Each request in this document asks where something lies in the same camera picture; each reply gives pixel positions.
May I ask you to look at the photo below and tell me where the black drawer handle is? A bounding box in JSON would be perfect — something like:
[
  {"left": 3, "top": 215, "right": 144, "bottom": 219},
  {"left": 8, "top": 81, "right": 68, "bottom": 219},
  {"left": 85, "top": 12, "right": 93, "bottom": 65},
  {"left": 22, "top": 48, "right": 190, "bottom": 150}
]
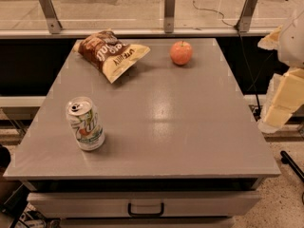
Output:
[{"left": 127, "top": 202, "right": 164, "bottom": 219}]

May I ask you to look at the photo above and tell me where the middle metal bracket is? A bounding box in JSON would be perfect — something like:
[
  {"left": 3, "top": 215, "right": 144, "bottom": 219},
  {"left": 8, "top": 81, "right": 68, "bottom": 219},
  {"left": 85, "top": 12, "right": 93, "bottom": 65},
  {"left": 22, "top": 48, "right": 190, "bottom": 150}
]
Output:
[{"left": 163, "top": 0, "right": 176, "bottom": 33}]

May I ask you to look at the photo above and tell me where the brown chip bag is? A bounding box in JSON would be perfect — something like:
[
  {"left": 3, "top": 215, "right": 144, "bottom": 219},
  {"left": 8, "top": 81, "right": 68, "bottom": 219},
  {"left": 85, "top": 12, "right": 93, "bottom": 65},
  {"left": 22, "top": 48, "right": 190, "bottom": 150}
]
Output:
[{"left": 73, "top": 30, "right": 150, "bottom": 84}]

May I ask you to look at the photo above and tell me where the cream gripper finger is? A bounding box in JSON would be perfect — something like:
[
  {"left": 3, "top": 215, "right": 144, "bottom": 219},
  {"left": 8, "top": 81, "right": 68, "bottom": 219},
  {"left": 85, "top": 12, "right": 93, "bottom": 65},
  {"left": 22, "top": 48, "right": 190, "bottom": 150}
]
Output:
[
  {"left": 257, "top": 25, "right": 282, "bottom": 50},
  {"left": 257, "top": 67, "right": 304, "bottom": 133}
]

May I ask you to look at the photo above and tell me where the right metal bracket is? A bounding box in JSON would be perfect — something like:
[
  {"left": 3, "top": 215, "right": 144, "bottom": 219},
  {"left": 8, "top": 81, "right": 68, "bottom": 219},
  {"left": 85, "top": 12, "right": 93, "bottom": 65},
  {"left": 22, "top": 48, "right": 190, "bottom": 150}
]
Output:
[{"left": 236, "top": 0, "right": 258, "bottom": 32}]

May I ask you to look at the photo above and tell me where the white drawer front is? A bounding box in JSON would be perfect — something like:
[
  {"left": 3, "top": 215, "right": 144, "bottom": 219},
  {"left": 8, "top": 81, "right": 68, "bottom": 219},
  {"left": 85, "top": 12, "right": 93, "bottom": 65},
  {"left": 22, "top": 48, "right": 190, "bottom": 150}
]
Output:
[{"left": 28, "top": 191, "right": 260, "bottom": 219}]

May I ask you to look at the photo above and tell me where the left metal bracket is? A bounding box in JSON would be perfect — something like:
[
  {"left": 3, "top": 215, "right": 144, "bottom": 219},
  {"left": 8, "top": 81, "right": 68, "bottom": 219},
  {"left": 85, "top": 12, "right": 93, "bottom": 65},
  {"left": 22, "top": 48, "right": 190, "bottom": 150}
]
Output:
[{"left": 38, "top": 0, "right": 62, "bottom": 34}]

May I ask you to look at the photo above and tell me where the black cable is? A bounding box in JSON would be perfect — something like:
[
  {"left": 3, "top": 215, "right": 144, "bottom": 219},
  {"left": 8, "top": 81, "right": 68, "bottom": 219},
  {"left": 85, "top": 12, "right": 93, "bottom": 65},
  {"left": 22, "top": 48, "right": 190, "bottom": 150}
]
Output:
[{"left": 189, "top": 0, "right": 263, "bottom": 119}]

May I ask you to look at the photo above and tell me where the metal bracket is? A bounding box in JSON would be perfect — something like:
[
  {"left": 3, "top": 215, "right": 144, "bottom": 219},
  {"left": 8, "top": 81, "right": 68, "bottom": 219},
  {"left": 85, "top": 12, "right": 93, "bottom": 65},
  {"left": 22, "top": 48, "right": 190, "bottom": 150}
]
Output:
[
  {"left": 163, "top": 0, "right": 176, "bottom": 33},
  {"left": 236, "top": 0, "right": 258, "bottom": 32},
  {"left": 38, "top": 0, "right": 62, "bottom": 34}
]

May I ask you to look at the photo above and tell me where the white 7up can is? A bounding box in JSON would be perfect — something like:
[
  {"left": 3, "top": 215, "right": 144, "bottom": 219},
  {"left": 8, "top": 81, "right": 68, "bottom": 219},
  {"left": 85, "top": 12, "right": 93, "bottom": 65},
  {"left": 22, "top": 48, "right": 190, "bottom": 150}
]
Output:
[{"left": 66, "top": 97, "right": 105, "bottom": 151}]

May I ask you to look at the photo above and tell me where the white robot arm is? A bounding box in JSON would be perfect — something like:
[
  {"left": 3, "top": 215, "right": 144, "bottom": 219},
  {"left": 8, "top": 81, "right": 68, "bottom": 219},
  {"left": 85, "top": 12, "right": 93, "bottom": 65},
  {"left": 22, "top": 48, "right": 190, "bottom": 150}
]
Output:
[{"left": 257, "top": 9, "right": 304, "bottom": 133}]

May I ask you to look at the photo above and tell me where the red apple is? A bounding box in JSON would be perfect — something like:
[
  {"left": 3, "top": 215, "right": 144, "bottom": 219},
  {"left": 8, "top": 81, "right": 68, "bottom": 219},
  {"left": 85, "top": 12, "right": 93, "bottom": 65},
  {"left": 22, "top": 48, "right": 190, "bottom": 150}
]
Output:
[{"left": 170, "top": 41, "right": 193, "bottom": 66}]

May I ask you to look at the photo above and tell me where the black bar on floor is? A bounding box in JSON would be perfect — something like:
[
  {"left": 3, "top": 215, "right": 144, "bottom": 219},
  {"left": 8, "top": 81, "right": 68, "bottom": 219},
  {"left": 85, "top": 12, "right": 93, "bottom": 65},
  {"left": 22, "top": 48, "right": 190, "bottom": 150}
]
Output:
[{"left": 280, "top": 151, "right": 304, "bottom": 182}]

